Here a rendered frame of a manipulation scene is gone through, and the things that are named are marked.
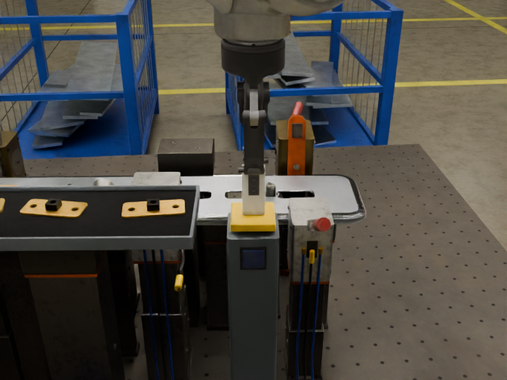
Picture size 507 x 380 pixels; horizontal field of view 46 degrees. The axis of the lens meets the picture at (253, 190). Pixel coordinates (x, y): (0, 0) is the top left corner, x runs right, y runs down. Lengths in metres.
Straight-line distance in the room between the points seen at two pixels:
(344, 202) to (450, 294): 0.42
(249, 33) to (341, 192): 0.59
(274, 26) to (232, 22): 0.05
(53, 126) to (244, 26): 2.86
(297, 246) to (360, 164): 1.03
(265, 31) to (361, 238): 1.02
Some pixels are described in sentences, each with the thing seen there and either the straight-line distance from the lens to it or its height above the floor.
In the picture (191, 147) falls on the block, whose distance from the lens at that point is 1.30.
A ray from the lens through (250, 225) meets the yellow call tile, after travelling 0.78.
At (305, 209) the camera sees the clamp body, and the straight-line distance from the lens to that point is 1.01.
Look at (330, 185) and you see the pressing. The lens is 1.22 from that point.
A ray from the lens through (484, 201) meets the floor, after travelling 3.38.
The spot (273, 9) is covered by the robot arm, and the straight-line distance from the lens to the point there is 0.50.
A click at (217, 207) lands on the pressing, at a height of 1.00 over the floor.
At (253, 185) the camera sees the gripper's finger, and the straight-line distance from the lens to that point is 0.76.
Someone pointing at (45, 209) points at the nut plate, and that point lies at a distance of 0.85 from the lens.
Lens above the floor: 1.57
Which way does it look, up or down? 29 degrees down
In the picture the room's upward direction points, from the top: straight up
